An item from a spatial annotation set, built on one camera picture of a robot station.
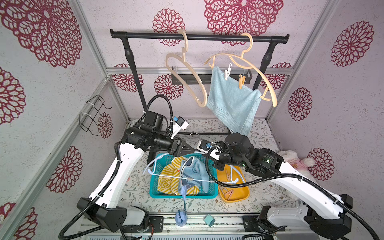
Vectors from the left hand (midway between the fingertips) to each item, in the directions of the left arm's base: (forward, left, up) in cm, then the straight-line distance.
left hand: (189, 151), depth 63 cm
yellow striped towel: (0, +13, -31) cm, 34 cm away
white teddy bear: (+10, -60, -25) cm, 66 cm away
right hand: (0, -6, 0) cm, 6 cm away
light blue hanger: (-9, +17, -2) cm, 19 cm away
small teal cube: (-21, -10, -30) cm, 38 cm away
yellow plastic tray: (-9, -17, -2) cm, 20 cm away
